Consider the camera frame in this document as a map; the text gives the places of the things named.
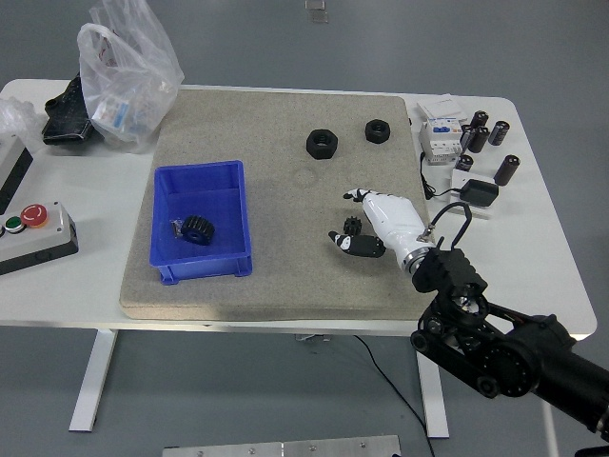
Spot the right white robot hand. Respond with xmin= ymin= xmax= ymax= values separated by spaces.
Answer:
xmin=326 ymin=189 xmax=437 ymax=268

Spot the large black gear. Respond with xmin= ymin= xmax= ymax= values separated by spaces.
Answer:
xmin=180 ymin=214 xmax=218 ymax=247

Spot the small black hex nut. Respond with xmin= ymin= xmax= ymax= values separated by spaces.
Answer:
xmin=363 ymin=118 xmax=392 ymax=143

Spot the large black hex nut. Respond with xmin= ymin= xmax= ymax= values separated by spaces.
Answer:
xmin=304 ymin=128 xmax=341 ymax=160

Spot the blue plastic box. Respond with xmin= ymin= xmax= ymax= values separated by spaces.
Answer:
xmin=149 ymin=161 xmax=253 ymax=287

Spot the grey emergency stop button box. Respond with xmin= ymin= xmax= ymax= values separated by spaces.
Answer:
xmin=0 ymin=199 xmax=80 ymax=276

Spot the white card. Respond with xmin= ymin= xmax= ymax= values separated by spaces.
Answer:
xmin=449 ymin=169 xmax=499 ymax=220

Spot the white circuit breaker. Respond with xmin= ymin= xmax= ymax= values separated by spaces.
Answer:
xmin=418 ymin=117 xmax=465 ymax=166

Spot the black power adapter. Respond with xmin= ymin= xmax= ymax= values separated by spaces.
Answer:
xmin=461 ymin=179 xmax=500 ymax=207

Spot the grey-brown mat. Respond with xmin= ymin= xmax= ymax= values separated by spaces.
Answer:
xmin=117 ymin=89 xmax=447 ymax=321

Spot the white table leg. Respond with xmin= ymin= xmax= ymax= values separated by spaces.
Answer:
xmin=69 ymin=328 xmax=120 ymax=433
xmin=413 ymin=335 xmax=451 ymax=439

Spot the floor socket cover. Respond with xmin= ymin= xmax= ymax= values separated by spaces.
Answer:
xmin=304 ymin=0 xmax=330 ymax=24

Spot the silver metal plate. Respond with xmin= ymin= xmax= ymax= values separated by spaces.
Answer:
xmin=162 ymin=434 xmax=401 ymax=457

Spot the clear plastic shopping bag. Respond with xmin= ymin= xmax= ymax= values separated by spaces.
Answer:
xmin=77 ymin=0 xmax=186 ymax=154

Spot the black plastic tool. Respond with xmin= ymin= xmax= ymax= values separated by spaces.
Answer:
xmin=42 ymin=71 xmax=104 ymax=146

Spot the crumpled clear plastic wrap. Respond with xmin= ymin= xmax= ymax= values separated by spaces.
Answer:
xmin=0 ymin=96 xmax=47 ymax=153

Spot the black adapter cord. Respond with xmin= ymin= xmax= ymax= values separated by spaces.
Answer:
xmin=418 ymin=150 xmax=465 ymax=200

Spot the black floor cable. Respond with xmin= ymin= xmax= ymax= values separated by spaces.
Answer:
xmin=351 ymin=334 xmax=437 ymax=457

